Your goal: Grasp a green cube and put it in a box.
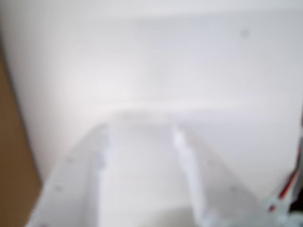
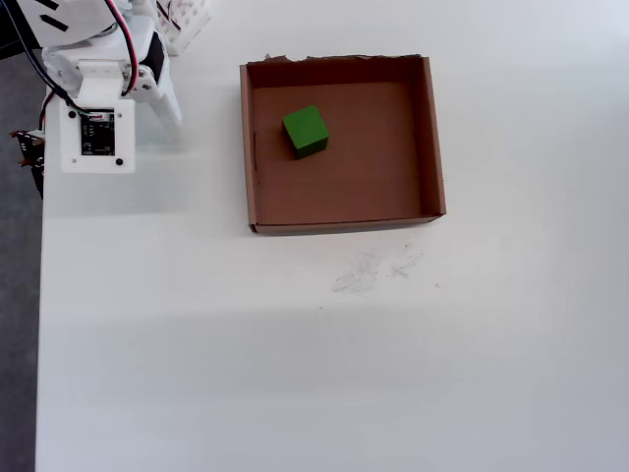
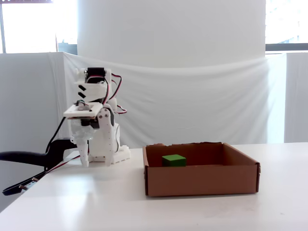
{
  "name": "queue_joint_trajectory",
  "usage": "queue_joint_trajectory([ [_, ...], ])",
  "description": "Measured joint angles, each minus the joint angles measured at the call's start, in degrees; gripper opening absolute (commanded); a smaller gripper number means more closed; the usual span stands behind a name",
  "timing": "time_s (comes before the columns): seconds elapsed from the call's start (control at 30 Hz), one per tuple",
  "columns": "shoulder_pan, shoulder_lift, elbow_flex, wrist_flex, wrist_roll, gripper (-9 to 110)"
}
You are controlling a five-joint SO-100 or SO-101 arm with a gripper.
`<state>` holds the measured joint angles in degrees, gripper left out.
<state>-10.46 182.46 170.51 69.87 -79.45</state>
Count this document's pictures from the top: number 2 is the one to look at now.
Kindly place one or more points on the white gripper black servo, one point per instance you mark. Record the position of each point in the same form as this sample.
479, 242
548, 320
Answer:
166, 109

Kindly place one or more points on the green cube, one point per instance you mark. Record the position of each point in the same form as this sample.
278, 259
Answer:
304, 127

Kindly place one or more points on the white lattice robot base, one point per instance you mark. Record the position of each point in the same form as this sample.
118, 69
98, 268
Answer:
191, 17

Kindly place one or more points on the brown cardboard box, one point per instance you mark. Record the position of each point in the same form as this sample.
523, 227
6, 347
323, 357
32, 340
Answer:
373, 172

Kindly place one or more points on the brown pinned circuit board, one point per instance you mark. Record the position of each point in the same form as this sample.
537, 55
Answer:
30, 157

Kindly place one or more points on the white camera mount circuit board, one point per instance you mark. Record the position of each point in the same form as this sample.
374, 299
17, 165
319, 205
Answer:
125, 142

